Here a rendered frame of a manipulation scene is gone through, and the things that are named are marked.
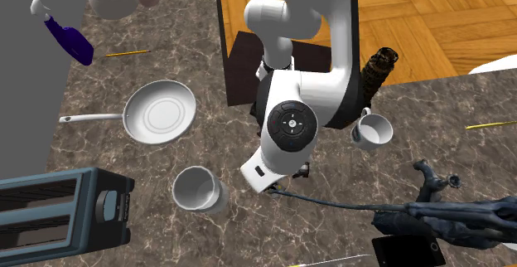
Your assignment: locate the dark blue creature figure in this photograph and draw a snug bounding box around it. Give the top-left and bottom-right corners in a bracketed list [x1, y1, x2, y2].
[268, 159, 517, 251]

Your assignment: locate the yellow pencil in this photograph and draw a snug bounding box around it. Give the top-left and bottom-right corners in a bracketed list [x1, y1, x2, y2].
[104, 49, 152, 58]
[465, 120, 517, 131]

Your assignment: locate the white rounded object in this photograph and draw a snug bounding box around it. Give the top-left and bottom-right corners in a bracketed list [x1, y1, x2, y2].
[467, 54, 517, 75]

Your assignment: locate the white frying pan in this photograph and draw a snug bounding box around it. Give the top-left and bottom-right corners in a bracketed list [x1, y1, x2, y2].
[58, 79, 198, 145]

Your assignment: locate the blue toaster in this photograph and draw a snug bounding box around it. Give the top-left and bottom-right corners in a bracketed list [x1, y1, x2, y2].
[0, 167, 136, 267]

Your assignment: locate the black phone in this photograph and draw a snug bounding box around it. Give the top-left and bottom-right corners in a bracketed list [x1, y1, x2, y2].
[370, 234, 447, 267]

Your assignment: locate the dark brown rough cylinder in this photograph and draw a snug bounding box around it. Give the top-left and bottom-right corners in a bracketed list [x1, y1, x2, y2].
[360, 46, 400, 110]

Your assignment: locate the white handleless cup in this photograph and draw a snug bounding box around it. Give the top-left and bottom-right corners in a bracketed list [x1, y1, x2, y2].
[172, 165, 230, 214]

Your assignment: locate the blue spray bottle white top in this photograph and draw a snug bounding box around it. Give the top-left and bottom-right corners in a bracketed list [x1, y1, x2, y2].
[29, 0, 95, 67]

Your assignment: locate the white mug with handle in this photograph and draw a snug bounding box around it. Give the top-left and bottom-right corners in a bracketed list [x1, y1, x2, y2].
[350, 107, 394, 152]

